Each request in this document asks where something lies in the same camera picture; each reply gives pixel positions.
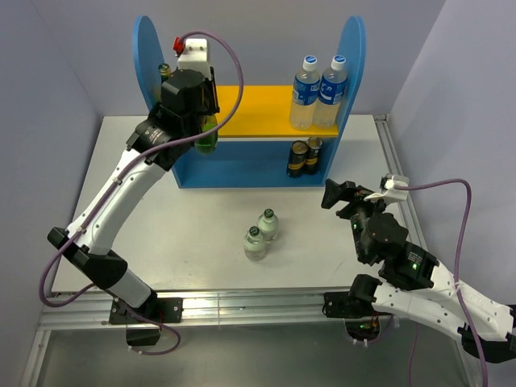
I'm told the rear black yellow can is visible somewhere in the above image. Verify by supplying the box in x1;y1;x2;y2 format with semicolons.
304;137;324;175

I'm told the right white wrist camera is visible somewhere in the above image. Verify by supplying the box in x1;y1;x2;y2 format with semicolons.
364;173;410;205

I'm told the black yellow can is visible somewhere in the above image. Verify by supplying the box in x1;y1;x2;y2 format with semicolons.
304;137;324;175
286;140;308;178

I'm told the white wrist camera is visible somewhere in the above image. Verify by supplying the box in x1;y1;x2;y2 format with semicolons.
364;173;410;205
173;37;211;79

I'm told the aluminium right side rail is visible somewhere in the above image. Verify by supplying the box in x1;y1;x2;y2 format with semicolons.
373;114;482;386

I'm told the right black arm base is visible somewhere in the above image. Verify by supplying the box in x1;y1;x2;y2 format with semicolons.
322;291;395;347

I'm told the front black yellow can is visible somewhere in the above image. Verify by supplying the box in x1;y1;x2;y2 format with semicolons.
286;140;308;178

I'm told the blue and yellow wooden shelf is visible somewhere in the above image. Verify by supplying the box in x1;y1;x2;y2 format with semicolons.
133;15;367;190

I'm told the aluminium front rail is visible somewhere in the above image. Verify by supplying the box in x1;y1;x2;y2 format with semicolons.
36;287;349;331

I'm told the green Perrier bottle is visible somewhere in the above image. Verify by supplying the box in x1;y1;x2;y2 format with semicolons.
153;63;172;101
194;115;218;155

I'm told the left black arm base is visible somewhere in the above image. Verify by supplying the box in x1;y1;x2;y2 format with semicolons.
108;297;183;347

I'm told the Pocari Sweat bottle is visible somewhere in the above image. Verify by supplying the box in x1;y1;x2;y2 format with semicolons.
313;55;347;129
289;56;321;131

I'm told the clear glass bottle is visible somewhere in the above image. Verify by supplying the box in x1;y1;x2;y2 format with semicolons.
256;208;279;243
243;226;266;261

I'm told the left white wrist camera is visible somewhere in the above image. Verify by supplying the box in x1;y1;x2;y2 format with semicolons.
173;37;211;79

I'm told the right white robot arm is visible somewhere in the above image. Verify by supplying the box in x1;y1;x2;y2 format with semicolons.
321;174;515;364

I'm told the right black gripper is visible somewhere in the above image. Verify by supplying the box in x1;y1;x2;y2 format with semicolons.
319;177;390;261

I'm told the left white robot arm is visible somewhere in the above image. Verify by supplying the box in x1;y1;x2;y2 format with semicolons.
48;69;219;322

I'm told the aluminium rail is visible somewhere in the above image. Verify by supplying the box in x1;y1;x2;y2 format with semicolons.
373;114;482;386
36;287;349;331

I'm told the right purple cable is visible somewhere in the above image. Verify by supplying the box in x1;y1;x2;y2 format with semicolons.
397;178;489;387

